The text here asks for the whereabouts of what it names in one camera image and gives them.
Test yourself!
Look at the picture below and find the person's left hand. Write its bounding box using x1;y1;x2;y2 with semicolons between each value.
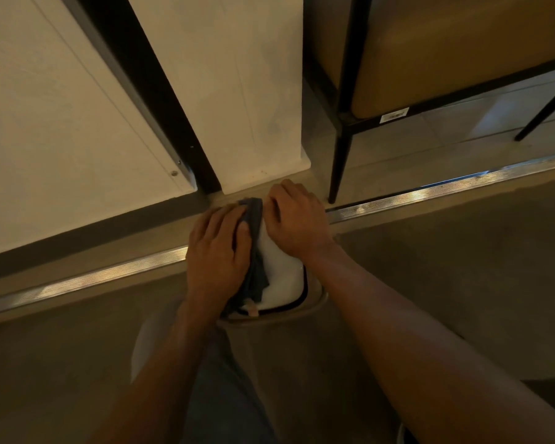
184;203;253;319

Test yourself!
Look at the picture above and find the person's right hand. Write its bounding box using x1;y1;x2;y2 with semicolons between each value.
263;178;336;266

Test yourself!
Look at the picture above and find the dark blue cloth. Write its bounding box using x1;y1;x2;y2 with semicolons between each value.
224;197;271;316

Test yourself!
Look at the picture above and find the person's right forearm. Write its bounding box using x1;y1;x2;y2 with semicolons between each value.
310;242;555;444

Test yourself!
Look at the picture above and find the person's left forearm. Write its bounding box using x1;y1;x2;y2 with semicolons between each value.
90;302;213;444

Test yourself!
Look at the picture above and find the beige bin with white lid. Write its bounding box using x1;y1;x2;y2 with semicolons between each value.
224;314;403;444

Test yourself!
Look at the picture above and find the metal floor threshold strip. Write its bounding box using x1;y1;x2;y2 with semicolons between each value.
0;150;555;318

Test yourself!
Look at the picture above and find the grey baseboard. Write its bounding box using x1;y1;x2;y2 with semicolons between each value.
0;191;210;284

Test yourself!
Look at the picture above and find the white sticker label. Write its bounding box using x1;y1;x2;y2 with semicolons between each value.
379;107;410;124

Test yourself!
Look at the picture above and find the brown bench with sticker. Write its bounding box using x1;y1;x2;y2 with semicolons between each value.
303;0;555;204

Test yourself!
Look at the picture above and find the black wall post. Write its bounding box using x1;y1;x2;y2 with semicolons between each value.
57;0;222;195

